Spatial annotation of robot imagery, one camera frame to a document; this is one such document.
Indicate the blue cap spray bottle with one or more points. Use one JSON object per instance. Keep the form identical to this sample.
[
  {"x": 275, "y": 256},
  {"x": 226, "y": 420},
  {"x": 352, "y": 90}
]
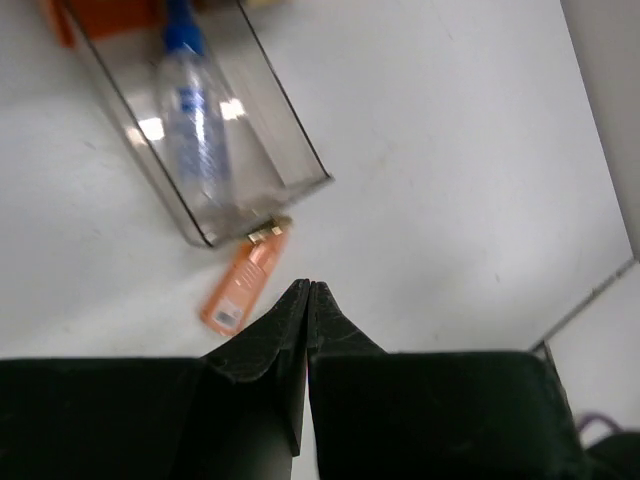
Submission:
[{"x": 190, "y": 98}]

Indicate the orange translucent capsule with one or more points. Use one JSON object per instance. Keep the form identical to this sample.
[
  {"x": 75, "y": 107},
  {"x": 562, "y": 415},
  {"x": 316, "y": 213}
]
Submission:
[{"x": 227, "y": 309}]

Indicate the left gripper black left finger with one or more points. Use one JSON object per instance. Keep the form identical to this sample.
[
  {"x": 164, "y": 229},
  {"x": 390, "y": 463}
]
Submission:
[{"x": 234, "y": 413}]

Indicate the teal orange drawer box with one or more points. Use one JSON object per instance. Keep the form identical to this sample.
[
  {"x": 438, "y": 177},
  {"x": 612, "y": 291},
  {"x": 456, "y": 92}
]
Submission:
[{"x": 273, "y": 162}]

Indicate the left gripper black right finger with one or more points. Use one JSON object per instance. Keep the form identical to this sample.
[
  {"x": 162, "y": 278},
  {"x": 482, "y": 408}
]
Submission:
[{"x": 438, "y": 415}]

